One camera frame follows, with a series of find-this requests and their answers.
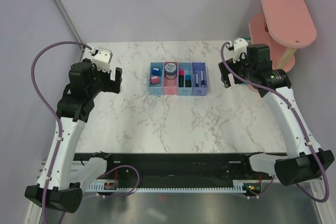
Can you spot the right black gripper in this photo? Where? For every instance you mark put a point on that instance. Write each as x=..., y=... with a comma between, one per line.
x=224, y=72

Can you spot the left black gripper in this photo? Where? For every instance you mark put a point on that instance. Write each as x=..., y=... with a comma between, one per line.
x=111, y=85

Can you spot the blue cap whiteboard marker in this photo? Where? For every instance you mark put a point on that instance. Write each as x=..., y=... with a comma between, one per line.
x=202, y=79

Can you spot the purple storage bin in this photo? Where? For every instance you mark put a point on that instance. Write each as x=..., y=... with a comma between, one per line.
x=197, y=67

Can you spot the black tip whiteboard marker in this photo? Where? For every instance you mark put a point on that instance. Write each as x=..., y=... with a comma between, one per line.
x=196, y=80

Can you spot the blue cap black highlighter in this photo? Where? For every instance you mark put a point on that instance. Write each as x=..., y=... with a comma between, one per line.
x=188, y=81

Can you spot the pink eraser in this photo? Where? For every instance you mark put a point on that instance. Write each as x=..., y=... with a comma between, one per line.
x=154, y=80

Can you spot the small blue item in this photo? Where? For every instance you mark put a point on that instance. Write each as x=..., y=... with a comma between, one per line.
x=156, y=71

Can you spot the light blue storage bin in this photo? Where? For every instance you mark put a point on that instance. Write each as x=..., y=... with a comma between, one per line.
x=187, y=67

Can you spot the pink cap black highlighter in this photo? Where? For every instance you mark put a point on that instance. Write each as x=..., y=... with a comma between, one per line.
x=181, y=78

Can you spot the pink storage bin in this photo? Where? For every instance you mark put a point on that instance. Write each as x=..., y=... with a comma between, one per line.
x=170, y=86

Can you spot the blue round jar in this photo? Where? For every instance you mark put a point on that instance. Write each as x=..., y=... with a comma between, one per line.
x=170, y=70

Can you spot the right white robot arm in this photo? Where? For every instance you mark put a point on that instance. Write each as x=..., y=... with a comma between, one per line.
x=305, y=159

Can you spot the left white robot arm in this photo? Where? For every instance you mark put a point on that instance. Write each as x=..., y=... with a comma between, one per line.
x=56, y=188

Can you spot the pink two-tier wooden shelf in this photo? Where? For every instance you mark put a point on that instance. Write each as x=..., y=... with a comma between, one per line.
x=284, y=26

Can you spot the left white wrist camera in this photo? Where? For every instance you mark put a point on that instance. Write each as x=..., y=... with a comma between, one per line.
x=101, y=58

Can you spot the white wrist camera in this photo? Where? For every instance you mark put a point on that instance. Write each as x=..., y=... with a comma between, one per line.
x=101, y=58
x=236, y=47

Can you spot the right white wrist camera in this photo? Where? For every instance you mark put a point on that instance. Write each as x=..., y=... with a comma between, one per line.
x=236, y=47

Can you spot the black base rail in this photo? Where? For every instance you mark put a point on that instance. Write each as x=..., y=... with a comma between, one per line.
x=183, y=170

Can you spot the white slotted cable duct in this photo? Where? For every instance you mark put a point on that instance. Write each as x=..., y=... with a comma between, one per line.
x=108, y=186

